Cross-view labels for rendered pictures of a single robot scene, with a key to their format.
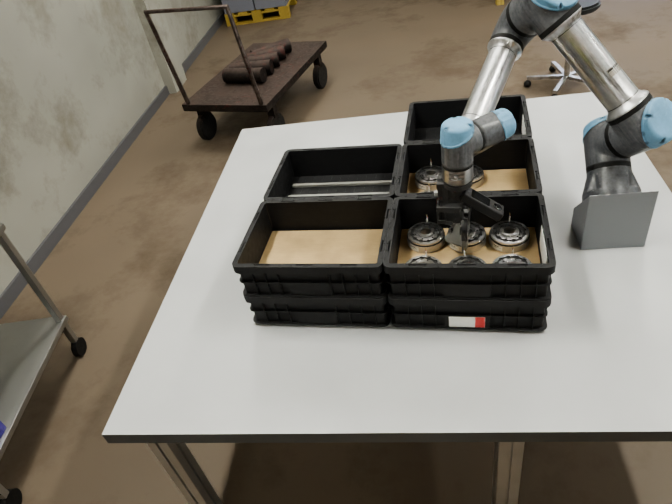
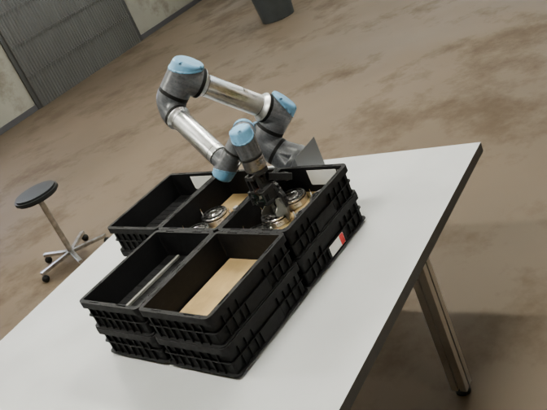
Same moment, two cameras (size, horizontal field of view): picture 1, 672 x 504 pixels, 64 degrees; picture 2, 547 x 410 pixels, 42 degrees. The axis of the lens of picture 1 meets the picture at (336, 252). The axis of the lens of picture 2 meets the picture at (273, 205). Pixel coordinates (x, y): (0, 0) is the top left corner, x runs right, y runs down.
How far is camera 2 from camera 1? 158 cm
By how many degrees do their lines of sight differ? 53
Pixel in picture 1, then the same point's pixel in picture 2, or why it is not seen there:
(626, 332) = (387, 189)
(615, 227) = not seen: hidden behind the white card
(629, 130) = (277, 113)
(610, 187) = (295, 150)
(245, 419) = (341, 378)
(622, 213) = (311, 160)
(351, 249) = (232, 279)
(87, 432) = not seen: outside the picture
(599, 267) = not seen: hidden behind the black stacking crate
